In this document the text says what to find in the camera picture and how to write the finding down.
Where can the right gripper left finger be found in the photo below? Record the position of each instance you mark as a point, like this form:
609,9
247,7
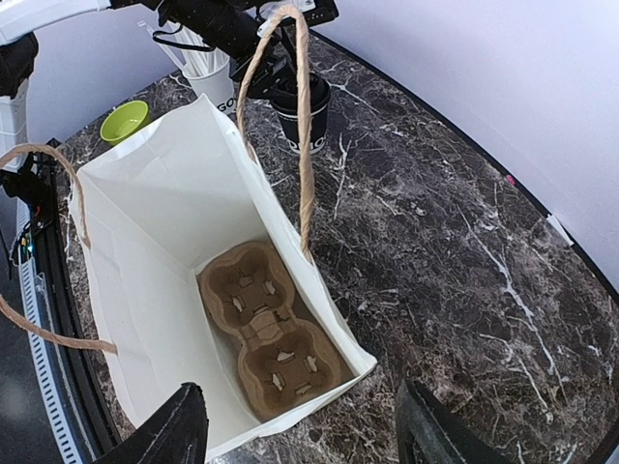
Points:
176,433

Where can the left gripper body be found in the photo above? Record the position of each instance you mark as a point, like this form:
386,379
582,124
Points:
275,77

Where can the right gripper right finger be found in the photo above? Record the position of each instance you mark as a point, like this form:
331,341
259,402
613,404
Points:
427,432

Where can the black paper coffee cup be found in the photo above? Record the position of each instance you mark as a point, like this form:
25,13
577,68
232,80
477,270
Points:
288,117

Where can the brown cardboard cup carrier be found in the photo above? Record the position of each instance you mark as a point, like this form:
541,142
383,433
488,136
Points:
283,360

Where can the beige paper bag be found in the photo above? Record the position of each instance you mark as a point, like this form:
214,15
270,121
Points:
160,206

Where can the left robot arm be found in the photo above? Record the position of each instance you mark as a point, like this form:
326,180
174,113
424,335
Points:
92,55

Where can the white cup of straws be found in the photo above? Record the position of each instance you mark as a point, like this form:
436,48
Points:
205,67

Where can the green bowl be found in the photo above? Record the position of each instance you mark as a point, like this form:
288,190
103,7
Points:
124,121

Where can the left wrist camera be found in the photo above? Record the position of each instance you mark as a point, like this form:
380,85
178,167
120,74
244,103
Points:
316,12

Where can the white cable duct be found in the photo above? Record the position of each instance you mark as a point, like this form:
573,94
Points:
32,294

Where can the black front rail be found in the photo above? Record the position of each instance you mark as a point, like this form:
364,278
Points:
28,172

